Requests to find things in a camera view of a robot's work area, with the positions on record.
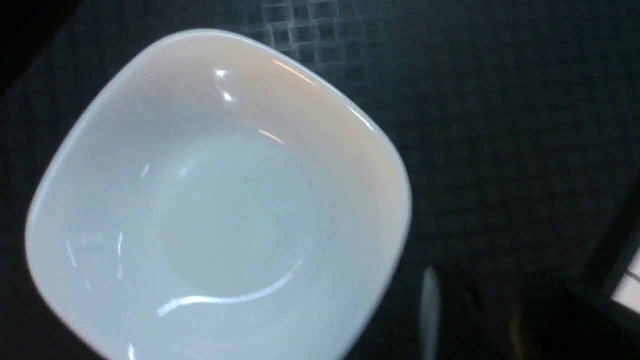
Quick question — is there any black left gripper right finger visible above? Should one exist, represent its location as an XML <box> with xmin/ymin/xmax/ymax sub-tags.
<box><xmin>515</xmin><ymin>280</ymin><xmax>640</xmax><ymax>360</ymax></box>

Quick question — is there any black textured serving tray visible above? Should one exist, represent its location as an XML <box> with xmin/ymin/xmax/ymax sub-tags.
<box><xmin>1</xmin><ymin>0</ymin><xmax>639</xmax><ymax>360</ymax></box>

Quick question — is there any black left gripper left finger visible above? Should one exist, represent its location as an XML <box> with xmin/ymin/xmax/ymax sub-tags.
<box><xmin>420</xmin><ymin>265</ymin><xmax>501</xmax><ymax>360</ymax></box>

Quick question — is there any small white square dish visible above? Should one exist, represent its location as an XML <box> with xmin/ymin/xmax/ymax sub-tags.
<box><xmin>24</xmin><ymin>28</ymin><xmax>412</xmax><ymax>360</ymax></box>

